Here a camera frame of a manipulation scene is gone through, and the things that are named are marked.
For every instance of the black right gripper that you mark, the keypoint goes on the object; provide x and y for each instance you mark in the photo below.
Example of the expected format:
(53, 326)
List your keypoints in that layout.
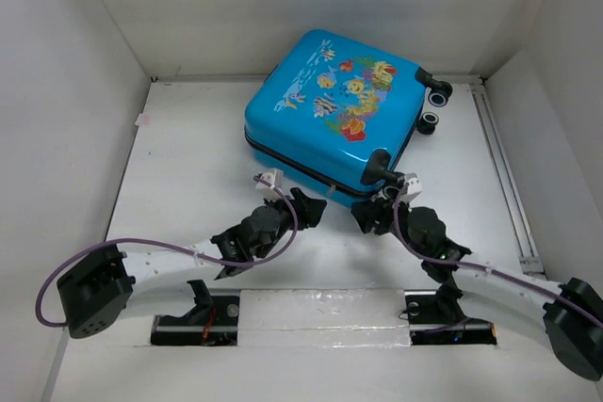
(366, 216)

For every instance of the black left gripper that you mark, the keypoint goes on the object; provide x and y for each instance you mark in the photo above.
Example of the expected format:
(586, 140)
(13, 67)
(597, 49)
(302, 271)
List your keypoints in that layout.
(306, 209)

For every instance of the blue hard-shell suitcase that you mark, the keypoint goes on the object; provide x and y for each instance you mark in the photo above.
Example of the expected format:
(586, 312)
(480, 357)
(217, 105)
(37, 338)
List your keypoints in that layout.
(336, 115)

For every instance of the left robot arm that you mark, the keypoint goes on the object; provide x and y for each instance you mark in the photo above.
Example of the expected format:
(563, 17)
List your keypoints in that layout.
(133, 277)

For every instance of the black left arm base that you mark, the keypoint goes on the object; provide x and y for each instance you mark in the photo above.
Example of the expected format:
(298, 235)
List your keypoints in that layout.
(211, 321)

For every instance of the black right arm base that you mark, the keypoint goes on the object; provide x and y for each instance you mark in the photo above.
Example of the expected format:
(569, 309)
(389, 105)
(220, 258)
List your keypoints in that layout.
(430, 324)

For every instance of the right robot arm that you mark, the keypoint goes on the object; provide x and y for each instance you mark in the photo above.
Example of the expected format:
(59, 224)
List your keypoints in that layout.
(564, 317)

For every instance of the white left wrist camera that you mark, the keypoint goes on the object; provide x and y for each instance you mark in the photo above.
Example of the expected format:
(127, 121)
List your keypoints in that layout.
(269, 180)

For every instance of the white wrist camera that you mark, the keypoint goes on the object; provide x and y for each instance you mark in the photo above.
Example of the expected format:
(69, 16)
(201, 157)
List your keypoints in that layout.
(269, 180)
(411, 187)

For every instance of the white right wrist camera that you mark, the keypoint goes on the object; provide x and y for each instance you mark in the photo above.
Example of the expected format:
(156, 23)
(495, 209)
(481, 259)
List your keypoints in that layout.
(411, 187)

